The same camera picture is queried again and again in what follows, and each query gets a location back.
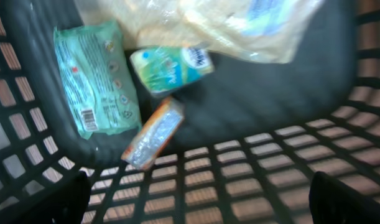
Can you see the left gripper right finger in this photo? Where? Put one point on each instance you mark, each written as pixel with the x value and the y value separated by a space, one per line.
pixel 333 202

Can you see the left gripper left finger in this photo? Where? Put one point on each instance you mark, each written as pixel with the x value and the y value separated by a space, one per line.
pixel 66 206

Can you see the orange white small box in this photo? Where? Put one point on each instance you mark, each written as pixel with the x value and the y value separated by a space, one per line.
pixel 154 136

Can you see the teal white tissue pack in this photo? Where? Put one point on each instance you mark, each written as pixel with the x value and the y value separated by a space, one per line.
pixel 165 69

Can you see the grey plastic mesh basket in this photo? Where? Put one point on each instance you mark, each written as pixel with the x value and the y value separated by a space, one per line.
pixel 253 136

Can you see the green wet wipes pack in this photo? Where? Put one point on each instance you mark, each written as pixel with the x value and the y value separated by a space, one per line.
pixel 96 80

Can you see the clear bag beige contents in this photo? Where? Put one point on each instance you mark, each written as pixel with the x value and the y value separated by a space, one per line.
pixel 259 31

